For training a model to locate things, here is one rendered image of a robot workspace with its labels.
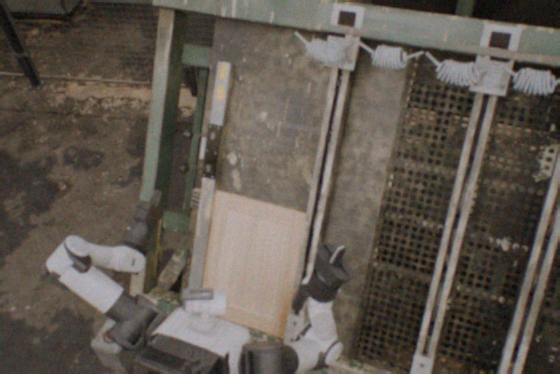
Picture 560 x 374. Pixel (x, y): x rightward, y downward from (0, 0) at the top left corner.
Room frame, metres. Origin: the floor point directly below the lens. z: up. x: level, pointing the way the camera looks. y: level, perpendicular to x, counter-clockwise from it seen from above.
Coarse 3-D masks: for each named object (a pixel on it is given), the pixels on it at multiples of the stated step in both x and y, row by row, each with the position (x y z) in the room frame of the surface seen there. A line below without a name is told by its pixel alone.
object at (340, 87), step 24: (336, 24) 1.61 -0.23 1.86; (360, 24) 1.58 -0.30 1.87; (336, 48) 1.46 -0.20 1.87; (336, 72) 1.55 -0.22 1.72; (336, 96) 1.53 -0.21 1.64; (336, 120) 1.46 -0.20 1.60; (336, 144) 1.42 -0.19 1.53; (336, 168) 1.41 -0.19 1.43; (312, 192) 1.34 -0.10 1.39; (312, 216) 1.30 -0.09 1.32; (312, 240) 1.25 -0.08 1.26; (312, 264) 1.19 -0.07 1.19; (288, 336) 1.06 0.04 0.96
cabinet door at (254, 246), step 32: (224, 192) 1.49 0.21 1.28; (224, 224) 1.42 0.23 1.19; (256, 224) 1.39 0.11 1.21; (288, 224) 1.34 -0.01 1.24; (224, 256) 1.35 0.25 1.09; (256, 256) 1.31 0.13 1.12; (288, 256) 1.27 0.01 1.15; (224, 288) 1.28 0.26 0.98; (256, 288) 1.24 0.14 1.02; (288, 288) 1.20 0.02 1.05; (256, 320) 1.17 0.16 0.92
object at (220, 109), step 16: (224, 64) 1.74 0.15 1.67; (224, 96) 1.68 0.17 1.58; (224, 112) 1.65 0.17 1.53; (224, 128) 1.63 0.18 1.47; (224, 144) 1.61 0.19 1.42; (208, 192) 1.50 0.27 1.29; (208, 208) 1.46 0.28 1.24; (208, 224) 1.43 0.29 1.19; (208, 240) 1.41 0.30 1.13; (192, 272) 1.34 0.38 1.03; (192, 288) 1.30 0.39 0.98
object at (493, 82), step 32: (512, 32) 1.40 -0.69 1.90; (480, 64) 1.38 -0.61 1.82; (512, 64) 1.34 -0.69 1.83; (480, 96) 1.35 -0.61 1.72; (480, 128) 1.31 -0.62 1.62; (480, 160) 1.23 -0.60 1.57; (448, 224) 1.14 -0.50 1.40; (448, 256) 1.10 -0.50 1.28; (448, 288) 1.01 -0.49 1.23; (416, 352) 0.91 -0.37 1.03
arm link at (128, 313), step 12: (120, 300) 1.00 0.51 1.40; (132, 300) 1.01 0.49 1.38; (108, 312) 0.98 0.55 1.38; (120, 312) 0.97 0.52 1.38; (132, 312) 0.98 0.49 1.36; (144, 312) 0.98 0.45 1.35; (120, 324) 0.95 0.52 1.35; (132, 324) 0.95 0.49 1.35; (120, 336) 0.92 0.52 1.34; (132, 336) 0.92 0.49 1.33
